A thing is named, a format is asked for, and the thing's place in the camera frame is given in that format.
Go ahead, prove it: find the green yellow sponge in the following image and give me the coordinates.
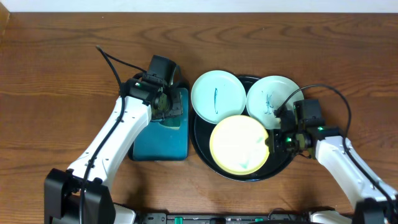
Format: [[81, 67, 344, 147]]
[[160, 117, 181, 130]]

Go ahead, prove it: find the yellow plate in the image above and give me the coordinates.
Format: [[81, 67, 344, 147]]
[[209, 115, 270, 175]]

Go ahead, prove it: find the light green plate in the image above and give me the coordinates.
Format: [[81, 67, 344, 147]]
[[246, 75, 300, 129]]

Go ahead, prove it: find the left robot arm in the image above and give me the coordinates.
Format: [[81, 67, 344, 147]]
[[44, 78, 188, 223]]

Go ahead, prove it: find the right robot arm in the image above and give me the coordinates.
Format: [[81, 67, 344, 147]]
[[265, 126, 397, 223]]

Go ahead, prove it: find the black rectangular tray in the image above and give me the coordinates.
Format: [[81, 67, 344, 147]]
[[127, 80, 191, 162]]

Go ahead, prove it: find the teal tray liner mat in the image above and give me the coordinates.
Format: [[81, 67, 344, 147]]
[[132, 87, 189, 161]]

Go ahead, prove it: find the round black tray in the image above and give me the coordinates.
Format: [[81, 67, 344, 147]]
[[190, 76, 303, 182]]

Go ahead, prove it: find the light blue plate left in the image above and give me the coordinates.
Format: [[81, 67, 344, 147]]
[[191, 70, 246, 124]]

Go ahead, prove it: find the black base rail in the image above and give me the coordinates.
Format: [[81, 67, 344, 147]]
[[133, 213, 310, 224]]

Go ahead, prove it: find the left black cable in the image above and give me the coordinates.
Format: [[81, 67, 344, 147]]
[[77, 45, 149, 224]]

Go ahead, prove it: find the black cable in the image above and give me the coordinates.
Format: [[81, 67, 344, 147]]
[[77, 45, 149, 224], [273, 83, 398, 215]]

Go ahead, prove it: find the right black cable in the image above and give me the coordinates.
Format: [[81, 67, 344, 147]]
[[273, 83, 398, 215]]

